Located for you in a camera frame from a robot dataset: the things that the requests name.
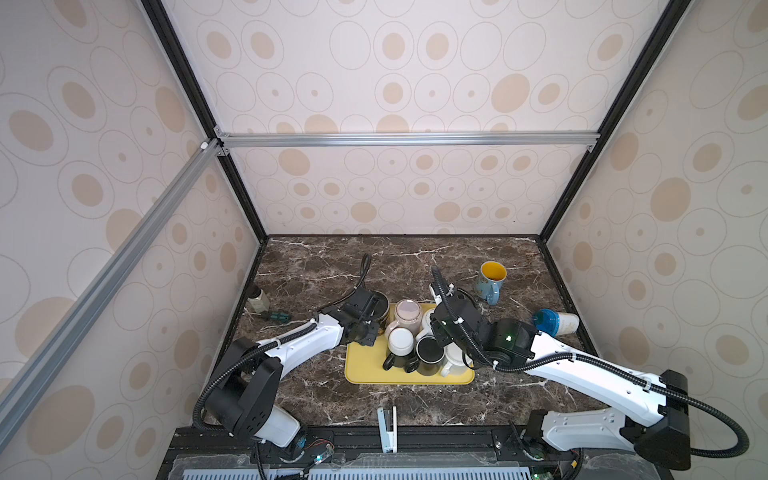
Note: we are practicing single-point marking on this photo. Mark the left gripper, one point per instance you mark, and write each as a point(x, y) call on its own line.
point(371, 339)

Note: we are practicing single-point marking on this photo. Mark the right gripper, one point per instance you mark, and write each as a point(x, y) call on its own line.
point(437, 330)

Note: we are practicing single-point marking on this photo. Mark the black mug red inside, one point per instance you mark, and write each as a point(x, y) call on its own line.
point(427, 358)

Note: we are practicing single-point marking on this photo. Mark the blue butterfly mug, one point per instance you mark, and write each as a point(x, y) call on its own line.
point(489, 282)

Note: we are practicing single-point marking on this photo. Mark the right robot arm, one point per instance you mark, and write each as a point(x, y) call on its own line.
point(645, 413)

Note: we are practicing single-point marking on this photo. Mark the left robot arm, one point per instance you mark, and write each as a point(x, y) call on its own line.
point(240, 397)

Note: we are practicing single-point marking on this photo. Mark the white ribbed mug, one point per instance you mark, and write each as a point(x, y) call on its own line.
point(425, 325)

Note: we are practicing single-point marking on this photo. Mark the white bottom dark mug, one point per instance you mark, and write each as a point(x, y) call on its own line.
point(400, 345)

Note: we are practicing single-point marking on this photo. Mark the white cream mug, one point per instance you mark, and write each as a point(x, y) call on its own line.
point(453, 363)

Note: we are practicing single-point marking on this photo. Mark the pink mug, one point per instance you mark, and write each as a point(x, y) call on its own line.
point(405, 314)

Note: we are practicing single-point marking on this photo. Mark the yellow plastic tray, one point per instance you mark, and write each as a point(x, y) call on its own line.
point(363, 365)

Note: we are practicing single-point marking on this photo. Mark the small green tool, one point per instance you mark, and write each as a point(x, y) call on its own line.
point(277, 316)

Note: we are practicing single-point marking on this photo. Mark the white cup blue lid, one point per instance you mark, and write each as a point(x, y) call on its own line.
point(555, 323)

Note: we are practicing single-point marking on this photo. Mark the small bottle black cap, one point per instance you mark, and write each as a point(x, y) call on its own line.
point(257, 300)

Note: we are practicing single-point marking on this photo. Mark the horizontal aluminium bar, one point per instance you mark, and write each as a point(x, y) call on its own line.
point(423, 139)

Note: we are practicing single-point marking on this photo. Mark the diagonal aluminium bar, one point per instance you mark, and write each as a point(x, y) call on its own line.
point(41, 369)

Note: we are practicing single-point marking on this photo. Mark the white clip on rail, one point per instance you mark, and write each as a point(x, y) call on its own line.
point(388, 429)

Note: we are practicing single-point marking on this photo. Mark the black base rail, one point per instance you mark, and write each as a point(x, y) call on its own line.
point(424, 452)

